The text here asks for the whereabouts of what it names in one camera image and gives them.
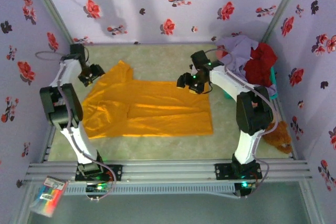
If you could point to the orange t-shirt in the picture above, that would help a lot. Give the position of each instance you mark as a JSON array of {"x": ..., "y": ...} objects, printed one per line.
[{"x": 157, "y": 113}]

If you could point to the teal plastic basket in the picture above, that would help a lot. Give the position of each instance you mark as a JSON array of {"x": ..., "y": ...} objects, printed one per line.
[{"x": 273, "y": 74}]

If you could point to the colourful marker pack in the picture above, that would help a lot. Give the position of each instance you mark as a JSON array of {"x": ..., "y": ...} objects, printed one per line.
[{"x": 48, "y": 197}]

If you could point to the brown plush toy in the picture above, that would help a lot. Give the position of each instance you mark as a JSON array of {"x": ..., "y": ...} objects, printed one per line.
[{"x": 279, "y": 137}]

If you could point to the controller board with green light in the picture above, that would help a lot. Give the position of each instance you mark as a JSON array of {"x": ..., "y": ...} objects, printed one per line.
[
  {"x": 98, "y": 187},
  {"x": 245, "y": 186}
]

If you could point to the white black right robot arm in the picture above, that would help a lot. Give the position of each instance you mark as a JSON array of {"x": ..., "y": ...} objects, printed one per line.
[{"x": 246, "y": 145}]

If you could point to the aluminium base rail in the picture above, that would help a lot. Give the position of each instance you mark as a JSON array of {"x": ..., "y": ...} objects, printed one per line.
[{"x": 168, "y": 171}]

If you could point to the aluminium frame post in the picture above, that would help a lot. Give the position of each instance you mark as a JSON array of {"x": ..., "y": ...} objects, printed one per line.
[
  {"x": 50, "y": 6},
  {"x": 283, "y": 6}
]

